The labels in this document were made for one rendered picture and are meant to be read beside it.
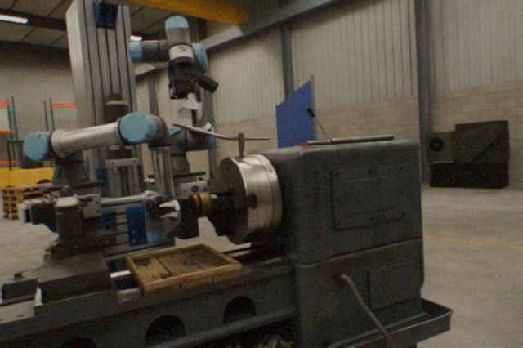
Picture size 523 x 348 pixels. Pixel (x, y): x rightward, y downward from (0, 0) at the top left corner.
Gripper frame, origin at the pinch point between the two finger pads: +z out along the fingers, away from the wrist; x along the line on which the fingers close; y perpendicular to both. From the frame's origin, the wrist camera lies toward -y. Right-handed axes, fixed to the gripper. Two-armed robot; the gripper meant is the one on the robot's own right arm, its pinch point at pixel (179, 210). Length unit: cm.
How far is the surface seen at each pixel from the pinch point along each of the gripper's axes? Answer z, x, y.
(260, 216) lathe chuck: 12.0, -3.9, -23.4
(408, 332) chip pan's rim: 27, -50, -71
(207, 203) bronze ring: 1.0, 1.4, -9.4
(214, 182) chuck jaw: -5.6, 7.5, -14.9
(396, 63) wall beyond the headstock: -717, 234, -852
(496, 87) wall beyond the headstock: -474, 124, -921
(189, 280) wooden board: 14.8, -18.7, 2.6
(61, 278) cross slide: 16.0, -10.6, 35.2
